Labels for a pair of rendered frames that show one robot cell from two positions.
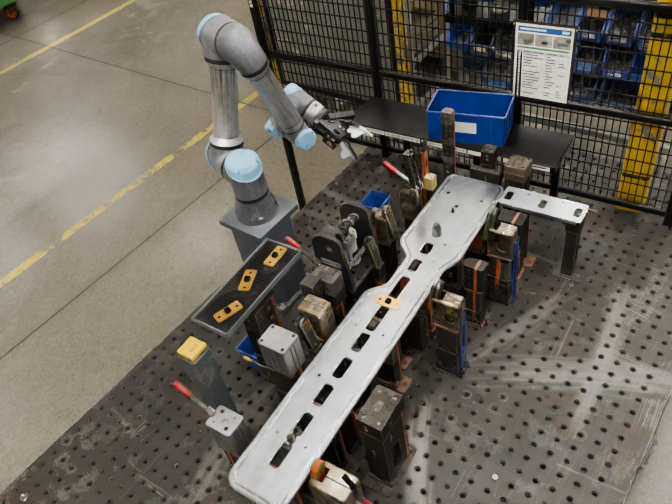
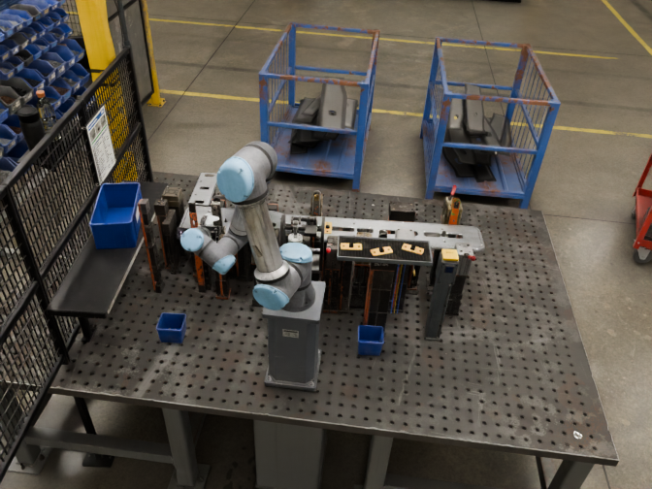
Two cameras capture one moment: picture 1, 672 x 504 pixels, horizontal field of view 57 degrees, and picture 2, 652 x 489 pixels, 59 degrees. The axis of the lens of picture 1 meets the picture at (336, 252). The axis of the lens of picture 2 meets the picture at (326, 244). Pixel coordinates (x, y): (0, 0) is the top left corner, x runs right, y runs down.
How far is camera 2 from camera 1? 3.05 m
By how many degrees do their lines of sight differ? 87
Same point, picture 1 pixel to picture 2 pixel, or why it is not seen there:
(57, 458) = (539, 435)
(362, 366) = (380, 224)
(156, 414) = (458, 389)
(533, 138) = not seen: hidden behind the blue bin
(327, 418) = (421, 226)
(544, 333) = not seen: hidden behind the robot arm
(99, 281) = not seen: outside the picture
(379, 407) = (403, 206)
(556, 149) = (145, 184)
